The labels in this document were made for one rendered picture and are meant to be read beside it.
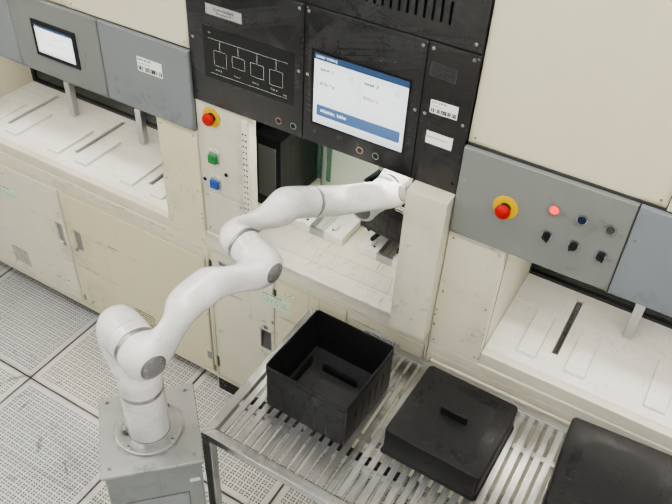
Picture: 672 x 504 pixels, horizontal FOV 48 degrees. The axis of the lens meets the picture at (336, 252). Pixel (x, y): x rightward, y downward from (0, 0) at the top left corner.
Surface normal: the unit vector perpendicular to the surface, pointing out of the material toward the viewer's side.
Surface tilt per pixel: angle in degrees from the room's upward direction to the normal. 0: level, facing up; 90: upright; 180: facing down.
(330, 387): 0
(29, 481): 0
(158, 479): 90
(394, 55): 90
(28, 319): 0
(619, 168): 90
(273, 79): 90
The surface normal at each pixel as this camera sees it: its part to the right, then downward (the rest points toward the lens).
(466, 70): -0.51, 0.55
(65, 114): 0.04, -0.75
